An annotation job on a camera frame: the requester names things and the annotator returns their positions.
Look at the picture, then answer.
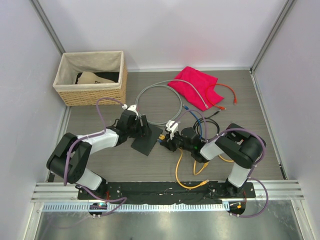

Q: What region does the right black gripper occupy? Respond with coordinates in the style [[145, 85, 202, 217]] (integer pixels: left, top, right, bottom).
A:
[[160, 129, 193, 152]]

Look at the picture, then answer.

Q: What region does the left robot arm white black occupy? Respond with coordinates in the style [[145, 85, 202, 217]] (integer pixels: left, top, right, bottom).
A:
[[46, 110, 150, 200]]

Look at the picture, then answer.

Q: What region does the white slotted cable duct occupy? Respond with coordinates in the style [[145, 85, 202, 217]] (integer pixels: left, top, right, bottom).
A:
[[42, 201, 230, 212]]

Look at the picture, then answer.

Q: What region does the grey ethernet cable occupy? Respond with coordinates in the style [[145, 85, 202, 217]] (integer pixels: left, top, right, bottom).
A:
[[134, 79, 210, 127]]

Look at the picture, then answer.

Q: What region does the pink folded cloth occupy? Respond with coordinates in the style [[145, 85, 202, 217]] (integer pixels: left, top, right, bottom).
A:
[[167, 66, 224, 112]]

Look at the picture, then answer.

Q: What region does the beige cloth in basket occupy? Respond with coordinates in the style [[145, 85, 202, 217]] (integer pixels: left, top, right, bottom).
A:
[[75, 71, 119, 85]]

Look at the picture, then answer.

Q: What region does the orange red ethernet cable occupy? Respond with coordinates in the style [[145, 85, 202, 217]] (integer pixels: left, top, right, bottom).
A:
[[204, 83, 238, 111]]

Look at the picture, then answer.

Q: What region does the blue ethernet cable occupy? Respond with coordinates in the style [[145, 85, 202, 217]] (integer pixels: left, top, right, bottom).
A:
[[182, 104, 205, 137]]

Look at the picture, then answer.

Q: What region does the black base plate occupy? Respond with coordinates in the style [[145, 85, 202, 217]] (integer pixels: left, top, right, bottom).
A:
[[91, 181, 256, 205]]

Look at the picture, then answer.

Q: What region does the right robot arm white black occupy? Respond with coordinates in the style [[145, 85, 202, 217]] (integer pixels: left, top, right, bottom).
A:
[[160, 123, 267, 198]]

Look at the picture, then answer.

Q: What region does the wicker basket with liner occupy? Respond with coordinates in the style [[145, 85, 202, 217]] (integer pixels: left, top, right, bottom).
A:
[[53, 51, 128, 107]]

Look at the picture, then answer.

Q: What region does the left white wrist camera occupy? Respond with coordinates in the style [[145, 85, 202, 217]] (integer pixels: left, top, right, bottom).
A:
[[121, 104, 140, 117]]

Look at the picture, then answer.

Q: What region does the black ethernet cable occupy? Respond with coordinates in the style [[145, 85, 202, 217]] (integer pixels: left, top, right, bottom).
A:
[[192, 109, 222, 142]]

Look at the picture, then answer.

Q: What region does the black network switch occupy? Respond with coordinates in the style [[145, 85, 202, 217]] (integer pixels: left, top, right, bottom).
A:
[[131, 124, 163, 156]]

